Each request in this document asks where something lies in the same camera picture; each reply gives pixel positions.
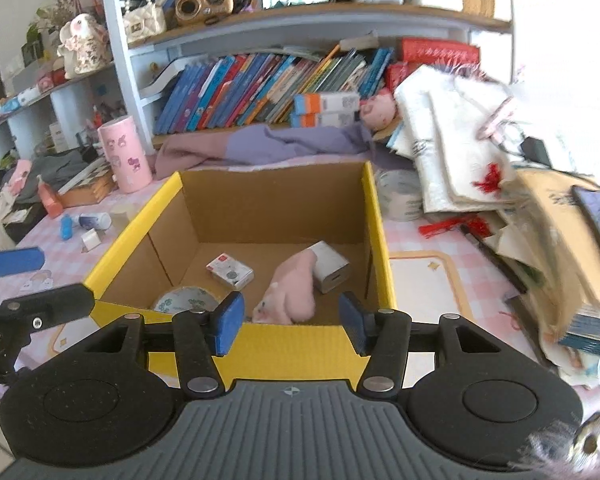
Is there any yellow packing tape roll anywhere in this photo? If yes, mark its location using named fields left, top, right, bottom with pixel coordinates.
left=152, top=286, right=219, bottom=315

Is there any staples box with cat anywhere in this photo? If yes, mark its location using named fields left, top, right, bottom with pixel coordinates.
left=205, top=252, right=254, bottom=292

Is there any blue plastic bag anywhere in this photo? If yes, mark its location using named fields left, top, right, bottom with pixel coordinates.
left=60, top=214, right=73, bottom=240

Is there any large white charger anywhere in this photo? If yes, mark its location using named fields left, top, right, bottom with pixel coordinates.
left=309, top=240, right=351, bottom=295

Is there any small white plug adapter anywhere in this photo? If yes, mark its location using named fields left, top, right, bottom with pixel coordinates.
left=81, top=229, right=102, bottom=252

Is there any pink plush glove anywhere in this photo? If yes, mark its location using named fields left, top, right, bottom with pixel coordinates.
left=251, top=248, right=317, bottom=325

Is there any navy white spray bottle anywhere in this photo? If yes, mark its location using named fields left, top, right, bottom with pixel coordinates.
left=76, top=212, right=112, bottom=231

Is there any beige cube block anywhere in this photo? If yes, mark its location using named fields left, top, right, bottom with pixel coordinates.
left=109, top=203, right=140, bottom=230

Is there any pink checkered tablecloth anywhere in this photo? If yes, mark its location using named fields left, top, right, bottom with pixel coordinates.
left=0, top=157, right=526, bottom=350

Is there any grey clothing pile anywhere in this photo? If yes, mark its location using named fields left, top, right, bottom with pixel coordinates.
left=15, top=146, right=99, bottom=205

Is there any yellow cardboard box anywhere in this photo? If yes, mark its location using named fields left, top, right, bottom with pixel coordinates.
left=86, top=162, right=396, bottom=384

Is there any wooden chess board box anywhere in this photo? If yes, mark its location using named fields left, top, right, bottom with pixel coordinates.
left=58, top=157, right=117, bottom=208

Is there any pink cylinder container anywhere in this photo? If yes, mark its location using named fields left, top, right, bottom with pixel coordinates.
left=98, top=115, right=152, bottom=194

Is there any pink purple cloth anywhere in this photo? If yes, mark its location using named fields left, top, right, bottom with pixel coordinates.
left=150, top=122, right=373, bottom=180

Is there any stack of papers and bags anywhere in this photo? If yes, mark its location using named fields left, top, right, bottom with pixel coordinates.
left=393, top=65, right=600, bottom=388

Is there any pink pig plush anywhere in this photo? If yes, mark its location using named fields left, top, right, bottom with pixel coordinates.
left=359, top=88, right=396, bottom=132

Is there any lower orange white box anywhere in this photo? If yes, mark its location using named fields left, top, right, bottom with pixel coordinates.
left=289, top=112, right=356, bottom=128

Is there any orange white box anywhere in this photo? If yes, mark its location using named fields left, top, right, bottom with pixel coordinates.
left=293, top=92, right=361, bottom=115
left=289, top=112, right=356, bottom=128

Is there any upper orange white box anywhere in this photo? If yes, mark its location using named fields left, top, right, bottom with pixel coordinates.
left=293, top=92, right=361, bottom=115

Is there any row of books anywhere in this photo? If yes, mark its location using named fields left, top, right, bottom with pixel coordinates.
left=146, top=37, right=482, bottom=136

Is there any white quilted handbag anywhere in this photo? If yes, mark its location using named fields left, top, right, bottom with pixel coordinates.
left=123, top=0, right=166, bottom=44

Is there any white blue bookshelf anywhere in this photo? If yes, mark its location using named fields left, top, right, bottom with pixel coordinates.
left=0, top=0, right=513, bottom=159

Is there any gold retro radio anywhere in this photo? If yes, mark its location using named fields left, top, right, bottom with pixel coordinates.
left=174, top=0, right=234, bottom=26

